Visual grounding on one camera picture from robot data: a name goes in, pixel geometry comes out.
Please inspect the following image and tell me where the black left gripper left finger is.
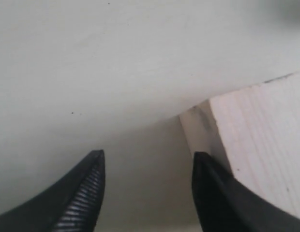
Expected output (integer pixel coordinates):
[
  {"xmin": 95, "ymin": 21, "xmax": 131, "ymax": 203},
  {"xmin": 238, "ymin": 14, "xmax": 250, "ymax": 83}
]
[{"xmin": 0, "ymin": 150, "xmax": 105, "ymax": 232}]

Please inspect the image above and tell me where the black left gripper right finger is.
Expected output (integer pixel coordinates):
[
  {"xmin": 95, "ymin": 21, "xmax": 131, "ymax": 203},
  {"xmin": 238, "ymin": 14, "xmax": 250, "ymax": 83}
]
[{"xmin": 192, "ymin": 152, "xmax": 300, "ymax": 232}]

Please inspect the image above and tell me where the large wooden cube block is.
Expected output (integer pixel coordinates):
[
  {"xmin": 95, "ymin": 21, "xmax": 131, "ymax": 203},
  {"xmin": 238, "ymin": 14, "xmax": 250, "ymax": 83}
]
[{"xmin": 180, "ymin": 72, "xmax": 300, "ymax": 218}]

